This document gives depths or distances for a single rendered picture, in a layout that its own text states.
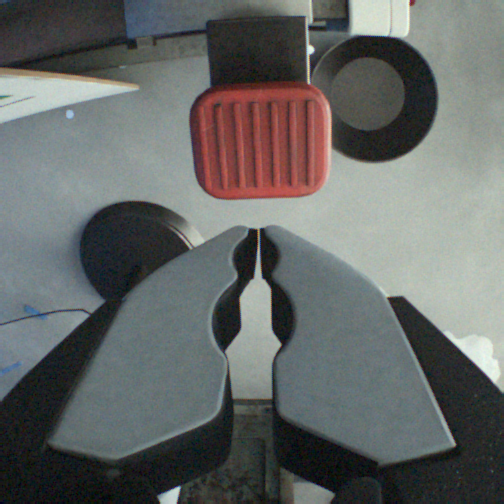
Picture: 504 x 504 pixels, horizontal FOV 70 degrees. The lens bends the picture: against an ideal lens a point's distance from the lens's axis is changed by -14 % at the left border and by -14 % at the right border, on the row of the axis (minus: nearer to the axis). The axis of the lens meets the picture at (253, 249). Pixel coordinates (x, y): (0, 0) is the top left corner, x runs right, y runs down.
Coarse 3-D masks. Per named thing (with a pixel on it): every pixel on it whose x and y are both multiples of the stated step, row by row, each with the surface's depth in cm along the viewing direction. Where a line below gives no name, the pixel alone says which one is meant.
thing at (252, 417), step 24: (240, 408) 142; (264, 408) 141; (240, 432) 137; (264, 432) 137; (240, 456) 129; (264, 456) 129; (216, 480) 121; (240, 480) 121; (264, 480) 121; (288, 480) 119
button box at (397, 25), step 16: (352, 0) 27; (368, 0) 27; (384, 0) 27; (400, 0) 26; (352, 16) 27; (368, 16) 27; (384, 16) 27; (400, 16) 27; (192, 32) 58; (336, 32) 34; (352, 32) 29; (368, 32) 29; (384, 32) 28; (400, 32) 28; (96, 48) 62
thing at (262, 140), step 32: (224, 96) 19; (256, 96) 19; (288, 96) 19; (320, 96) 19; (192, 128) 20; (224, 128) 19; (256, 128) 19; (288, 128) 19; (320, 128) 19; (224, 160) 20; (256, 160) 20; (288, 160) 20; (320, 160) 20; (224, 192) 21; (256, 192) 21; (288, 192) 21
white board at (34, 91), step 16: (0, 80) 41; (16, 80) 44; (32, 80) 47; (48, 80) 50; (64, 80) 54; (80, 80) 60; (96, 80) 66; (0, 96) 52; (16, 96) 57; (32, 96) 62; (48, 96) 67; (64, 96) 73; (80, 96) 79; (96, 96) 86; (0, 112) 71; (16, 112) 79; (32, 112) 88
